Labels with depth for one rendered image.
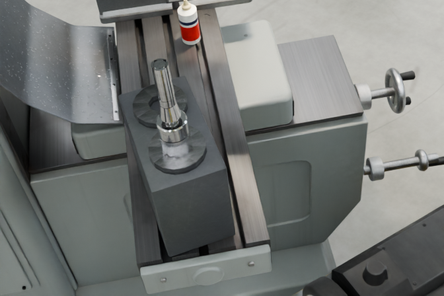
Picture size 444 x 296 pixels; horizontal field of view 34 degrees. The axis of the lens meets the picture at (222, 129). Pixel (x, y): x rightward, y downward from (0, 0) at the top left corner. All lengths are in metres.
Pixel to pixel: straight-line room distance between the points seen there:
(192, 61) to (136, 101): 0.36
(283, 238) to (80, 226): 0.55
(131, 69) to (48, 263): 0.59
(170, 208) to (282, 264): 0.94
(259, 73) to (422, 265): 0.55
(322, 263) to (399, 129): 0.74
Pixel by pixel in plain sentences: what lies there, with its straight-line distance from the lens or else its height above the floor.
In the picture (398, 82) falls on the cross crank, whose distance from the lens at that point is 1.83.
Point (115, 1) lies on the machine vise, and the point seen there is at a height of 0.95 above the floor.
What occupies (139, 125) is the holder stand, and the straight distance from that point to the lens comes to 1.17.
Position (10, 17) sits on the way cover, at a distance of 1.63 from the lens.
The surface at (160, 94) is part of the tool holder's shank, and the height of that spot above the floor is 1.23.
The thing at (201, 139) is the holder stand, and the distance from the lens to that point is 1.12.
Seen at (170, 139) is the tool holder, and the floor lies 1.15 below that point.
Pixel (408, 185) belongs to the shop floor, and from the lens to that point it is 2.45.
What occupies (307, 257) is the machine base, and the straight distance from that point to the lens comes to 2.04.
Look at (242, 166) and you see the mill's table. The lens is 1.33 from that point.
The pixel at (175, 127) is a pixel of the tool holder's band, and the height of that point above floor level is 1.17.
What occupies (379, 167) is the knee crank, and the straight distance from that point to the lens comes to 1.83.
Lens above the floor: 1.95
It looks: 49 degrees down
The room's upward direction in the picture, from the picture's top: 8 degrees counter-clockwise
